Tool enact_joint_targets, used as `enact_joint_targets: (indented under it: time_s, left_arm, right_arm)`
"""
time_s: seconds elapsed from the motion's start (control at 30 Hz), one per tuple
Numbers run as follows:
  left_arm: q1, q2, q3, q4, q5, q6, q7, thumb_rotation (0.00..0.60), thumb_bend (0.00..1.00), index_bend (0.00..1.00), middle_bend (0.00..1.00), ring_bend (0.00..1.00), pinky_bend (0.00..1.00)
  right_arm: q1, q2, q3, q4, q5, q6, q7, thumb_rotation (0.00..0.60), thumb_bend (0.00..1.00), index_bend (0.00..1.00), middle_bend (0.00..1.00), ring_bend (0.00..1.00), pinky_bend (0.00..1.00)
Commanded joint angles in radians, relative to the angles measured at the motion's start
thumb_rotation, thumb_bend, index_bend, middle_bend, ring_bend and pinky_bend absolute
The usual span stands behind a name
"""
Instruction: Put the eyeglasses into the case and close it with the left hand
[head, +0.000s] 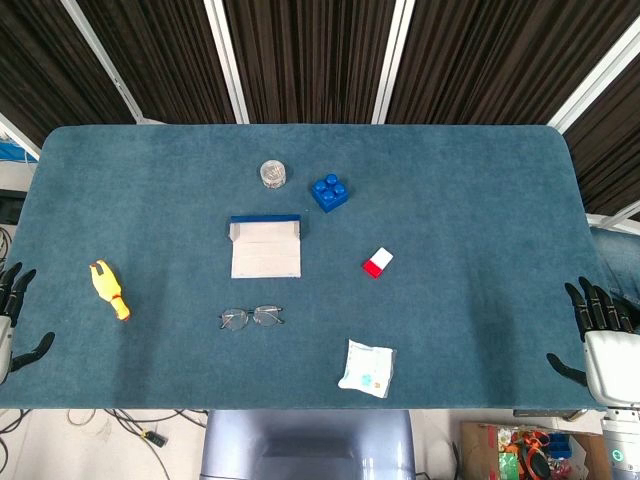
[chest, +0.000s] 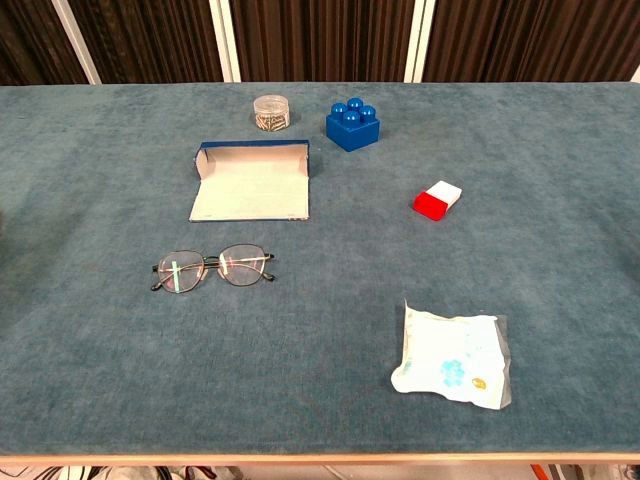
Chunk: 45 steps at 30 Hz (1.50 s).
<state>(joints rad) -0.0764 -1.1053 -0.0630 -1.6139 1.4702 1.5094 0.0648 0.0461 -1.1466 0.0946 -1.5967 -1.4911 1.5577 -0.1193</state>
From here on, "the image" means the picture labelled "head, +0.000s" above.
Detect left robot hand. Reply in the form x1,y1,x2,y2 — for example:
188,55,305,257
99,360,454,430
0,261,56,386

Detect white aluminium frame bar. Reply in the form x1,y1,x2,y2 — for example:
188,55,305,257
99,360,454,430
585,202,640,234

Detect dark brown pleated curtain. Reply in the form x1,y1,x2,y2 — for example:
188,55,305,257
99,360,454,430
0,0,640,216

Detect clear round plastic jar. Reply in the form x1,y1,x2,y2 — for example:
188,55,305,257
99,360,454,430
258,159,289,190

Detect red and white block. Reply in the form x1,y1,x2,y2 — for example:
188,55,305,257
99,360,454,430
361,246,395,280

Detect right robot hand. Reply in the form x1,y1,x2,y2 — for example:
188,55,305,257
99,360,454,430
546,276,640,404

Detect white plastic packet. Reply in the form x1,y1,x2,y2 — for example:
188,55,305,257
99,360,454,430
337,338,398,400

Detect blue bundle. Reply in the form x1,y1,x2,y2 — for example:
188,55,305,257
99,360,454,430
0,139,39,164

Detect blue denim fabric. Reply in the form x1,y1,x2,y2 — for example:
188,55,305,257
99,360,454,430
589,224,640,301

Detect blue cardboard box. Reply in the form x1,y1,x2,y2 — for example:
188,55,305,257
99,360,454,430
229,214,304,279

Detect blue plastic bin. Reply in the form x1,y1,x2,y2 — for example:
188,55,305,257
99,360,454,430
547,432,572,459

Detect white aluminium frame post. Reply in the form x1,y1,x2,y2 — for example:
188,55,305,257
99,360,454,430
203,0,250,125
546,19,640,134
0,112,41,161
371,0,416,125
60,0,147,125

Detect blue plastic building block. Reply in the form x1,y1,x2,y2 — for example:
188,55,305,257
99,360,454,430
310,172,350,214

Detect brown cardboard box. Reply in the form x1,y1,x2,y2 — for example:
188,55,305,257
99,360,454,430
459,420,617,480

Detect wire-rimmed eyeglasses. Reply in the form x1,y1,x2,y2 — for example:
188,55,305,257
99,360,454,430
218,305,286,331

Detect black floor cable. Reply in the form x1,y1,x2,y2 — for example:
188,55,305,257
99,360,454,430
102,408,172,480

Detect grey-blue robot torso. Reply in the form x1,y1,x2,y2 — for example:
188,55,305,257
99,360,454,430
198,409,417,480

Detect yellow rubber chicken toy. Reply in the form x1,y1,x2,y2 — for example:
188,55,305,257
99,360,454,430
88,258,132,323

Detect blue-green table cloth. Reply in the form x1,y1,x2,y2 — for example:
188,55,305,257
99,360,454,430
0,123,617,412

